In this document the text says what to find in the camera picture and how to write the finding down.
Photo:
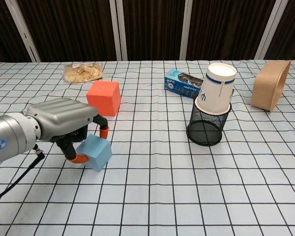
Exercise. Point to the black folding screen white frame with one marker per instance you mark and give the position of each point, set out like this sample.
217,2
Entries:
76,29

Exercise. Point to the light blue cube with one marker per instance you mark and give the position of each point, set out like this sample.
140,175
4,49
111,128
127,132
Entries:
98,152

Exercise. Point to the black mesh pen holder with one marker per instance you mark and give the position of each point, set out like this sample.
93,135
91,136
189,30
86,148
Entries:
206,127

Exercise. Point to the brown paper bowl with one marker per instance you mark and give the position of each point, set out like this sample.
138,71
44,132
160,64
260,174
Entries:
265,88

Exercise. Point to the clear snack bag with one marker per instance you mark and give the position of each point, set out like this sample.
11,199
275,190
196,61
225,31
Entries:
83,72

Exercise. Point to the orange foam cube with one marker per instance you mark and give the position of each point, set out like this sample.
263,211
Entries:
102,98

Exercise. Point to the checkered light blue tablecloth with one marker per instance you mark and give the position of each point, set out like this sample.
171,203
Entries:
162,184

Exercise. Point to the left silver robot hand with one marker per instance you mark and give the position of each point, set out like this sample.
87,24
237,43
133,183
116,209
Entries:
61,115

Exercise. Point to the blue cookie box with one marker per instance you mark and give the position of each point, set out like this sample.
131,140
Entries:
179,83

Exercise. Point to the white paper cup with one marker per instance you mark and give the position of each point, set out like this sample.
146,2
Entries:
216,91

